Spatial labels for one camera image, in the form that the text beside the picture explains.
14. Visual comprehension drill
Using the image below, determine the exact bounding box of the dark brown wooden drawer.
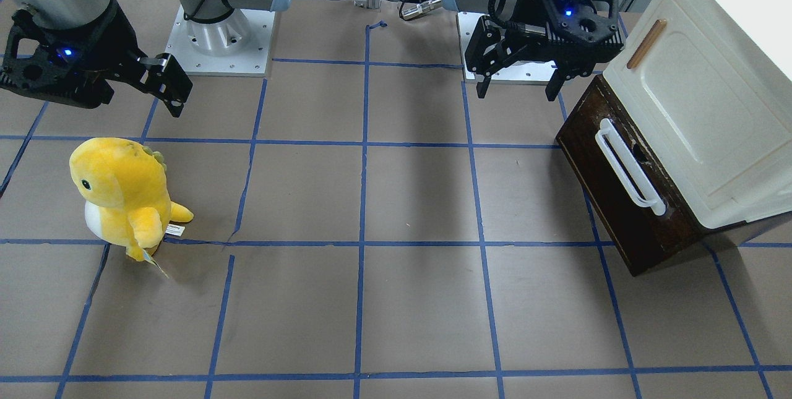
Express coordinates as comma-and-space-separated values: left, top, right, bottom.
557, 77, 755, 276

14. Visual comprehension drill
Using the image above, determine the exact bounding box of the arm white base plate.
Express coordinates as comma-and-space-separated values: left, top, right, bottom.
457, 12, 557, 86
166, 7, 278, 77

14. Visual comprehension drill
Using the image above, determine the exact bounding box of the white drawer handle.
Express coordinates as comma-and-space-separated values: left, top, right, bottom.
595, 118, 666, 216

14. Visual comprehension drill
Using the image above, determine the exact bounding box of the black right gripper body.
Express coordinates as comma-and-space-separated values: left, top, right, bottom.
2, 0, 151, 109

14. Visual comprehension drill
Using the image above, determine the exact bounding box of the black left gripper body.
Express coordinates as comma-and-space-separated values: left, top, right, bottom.
465, 0, 625, 79

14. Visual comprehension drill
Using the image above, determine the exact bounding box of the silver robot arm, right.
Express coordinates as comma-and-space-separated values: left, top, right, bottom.
2, 0, 291, 118

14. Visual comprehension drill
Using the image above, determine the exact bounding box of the yellow plush dinosaur toy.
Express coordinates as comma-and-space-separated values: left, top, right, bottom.
69, 137, 194, 264

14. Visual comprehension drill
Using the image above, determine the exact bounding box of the silver robot arm, left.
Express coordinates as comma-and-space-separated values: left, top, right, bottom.
443, 0, 624, 100

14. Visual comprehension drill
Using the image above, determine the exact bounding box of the cream plastic storage cabinet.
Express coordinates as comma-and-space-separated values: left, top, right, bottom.
603, 0, 791, 229

